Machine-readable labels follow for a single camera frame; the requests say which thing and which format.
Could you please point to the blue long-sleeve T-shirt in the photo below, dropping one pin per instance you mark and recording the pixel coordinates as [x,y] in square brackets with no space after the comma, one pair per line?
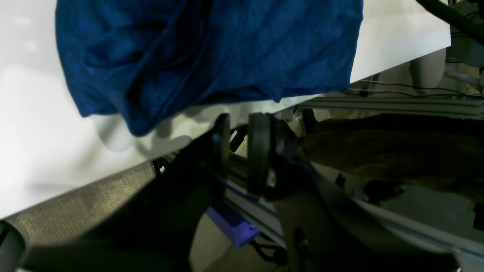
[150,59]

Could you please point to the purple plastic block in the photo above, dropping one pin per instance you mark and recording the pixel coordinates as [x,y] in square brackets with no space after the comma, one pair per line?
[238,230]

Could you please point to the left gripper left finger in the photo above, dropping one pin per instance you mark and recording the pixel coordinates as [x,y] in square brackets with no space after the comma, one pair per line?
[154,229]

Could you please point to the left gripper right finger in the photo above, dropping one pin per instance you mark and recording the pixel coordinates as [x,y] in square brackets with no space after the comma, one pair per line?
[323,228]

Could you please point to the aluminium frame rail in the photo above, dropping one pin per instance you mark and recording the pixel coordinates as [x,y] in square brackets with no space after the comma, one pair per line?
[454,108]

